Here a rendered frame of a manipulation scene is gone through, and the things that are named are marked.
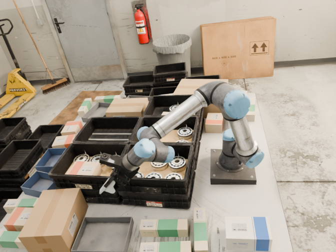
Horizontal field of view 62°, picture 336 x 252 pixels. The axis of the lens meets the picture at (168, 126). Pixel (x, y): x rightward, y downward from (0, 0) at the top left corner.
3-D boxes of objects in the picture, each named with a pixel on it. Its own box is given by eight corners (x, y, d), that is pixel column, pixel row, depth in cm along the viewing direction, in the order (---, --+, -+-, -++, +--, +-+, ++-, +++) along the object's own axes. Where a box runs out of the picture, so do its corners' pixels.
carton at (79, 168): (102, 171, 170) (99, 162, 166) (94, 186, 161) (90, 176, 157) (79, 170, 174) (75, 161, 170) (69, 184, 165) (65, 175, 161)
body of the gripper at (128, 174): (122, 188, 126) (135, 176, 119) (106, 177, 125) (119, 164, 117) (128, 176, 132) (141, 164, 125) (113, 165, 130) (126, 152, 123)
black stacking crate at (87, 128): (144, 130, 204) (141, 117, 198) (132, 157, 180) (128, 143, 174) (95, 130, 213) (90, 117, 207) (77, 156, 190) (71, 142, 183)
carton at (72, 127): (77, 138, 227) (74, 131, 223) (63, 140, 228) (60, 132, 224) (83, 127, 240) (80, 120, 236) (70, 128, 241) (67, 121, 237)
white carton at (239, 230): (266, 228, 138) (267, 216, 133) (271, 251, 129) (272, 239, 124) (225, 227, 142) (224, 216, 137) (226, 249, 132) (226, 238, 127)
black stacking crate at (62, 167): (132, 157, 180) (128, 144, 174) (117, 193, 157) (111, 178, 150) (77, 156, 190) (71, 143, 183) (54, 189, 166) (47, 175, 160)
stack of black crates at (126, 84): (161, 96, 385) (157, 73, 366) (157, 107, 361) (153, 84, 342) (133, 98, 393) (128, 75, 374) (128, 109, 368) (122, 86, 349)
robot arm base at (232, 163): (242, 153, 179) (243, 141, 173) (245, 170, 167) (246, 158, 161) (218, 153, 181) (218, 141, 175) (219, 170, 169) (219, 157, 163)
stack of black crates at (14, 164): (32, 175, 285) (12, 139, 260) (59, 175, 279) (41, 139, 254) (8, 206, 253) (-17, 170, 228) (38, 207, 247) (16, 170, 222)
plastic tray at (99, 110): (99, 106, 267) (98, 101, 265) (117, 108, 260) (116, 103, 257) (82, 122, 248) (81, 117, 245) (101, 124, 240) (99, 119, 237)
